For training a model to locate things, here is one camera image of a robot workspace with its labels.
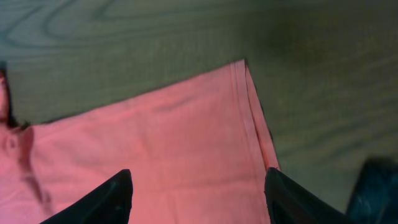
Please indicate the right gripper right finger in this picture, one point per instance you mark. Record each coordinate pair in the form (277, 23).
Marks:
(290, 203)

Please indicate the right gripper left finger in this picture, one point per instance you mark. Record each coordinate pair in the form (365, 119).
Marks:
(109, 203)

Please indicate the orange printed t-shirt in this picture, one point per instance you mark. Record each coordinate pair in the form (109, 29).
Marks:
(197, 150)

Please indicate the black patterned garment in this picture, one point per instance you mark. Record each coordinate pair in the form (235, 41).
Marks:
(374, 198)

